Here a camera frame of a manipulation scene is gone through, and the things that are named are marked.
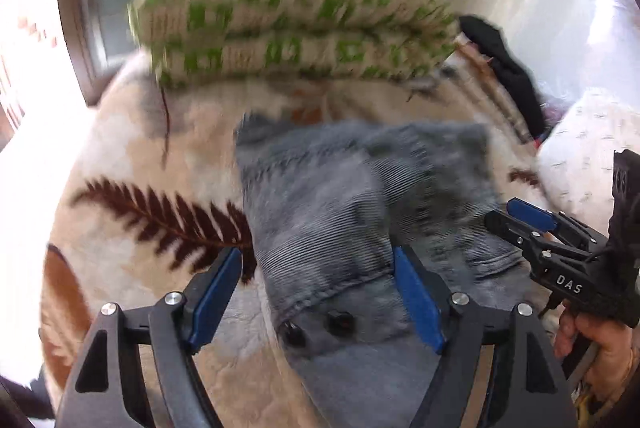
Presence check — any black cloth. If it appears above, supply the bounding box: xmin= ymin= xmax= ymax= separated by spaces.
xmin=456 ymin=14 xmax=549 ymax=139

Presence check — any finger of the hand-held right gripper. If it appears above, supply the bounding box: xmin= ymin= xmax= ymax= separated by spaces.
xmin=483 ymin=209 xmax=552 ymax=259
xmin=506 ymin=197 xmax=609 ymax=259

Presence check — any leaf print blanket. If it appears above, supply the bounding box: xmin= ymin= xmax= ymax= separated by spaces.
xmin=39 ymin=52 xmax=568 ymax=428

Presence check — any white pillow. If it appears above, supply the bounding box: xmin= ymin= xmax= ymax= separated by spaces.
xmin=536 ymin=86 xmax=640 ymax=239

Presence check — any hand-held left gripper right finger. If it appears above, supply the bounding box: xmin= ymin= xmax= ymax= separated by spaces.
xmin=392 ymin=245 xmax=574 ymax=428

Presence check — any person's right hand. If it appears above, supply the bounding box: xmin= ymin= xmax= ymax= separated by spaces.
xmin=552 ymin=298 xmax=640 ymax=404

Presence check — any brown window frame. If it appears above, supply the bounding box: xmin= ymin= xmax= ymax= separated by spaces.
xmin=54 ymin=0 xmax=462 ymax=104

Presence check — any striped beige blanket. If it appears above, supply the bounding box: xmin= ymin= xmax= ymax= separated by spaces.
xmin=439 ymin=32 xmax=540 ymax=147

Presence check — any folded green checked blanket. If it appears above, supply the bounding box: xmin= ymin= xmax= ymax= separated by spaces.
xmin=126 ymin=0 xmax=459 ymax=89

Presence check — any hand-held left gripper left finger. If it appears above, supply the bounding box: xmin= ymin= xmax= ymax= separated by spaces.
xmin=57 ymin=247 xmax=244 ymax=428

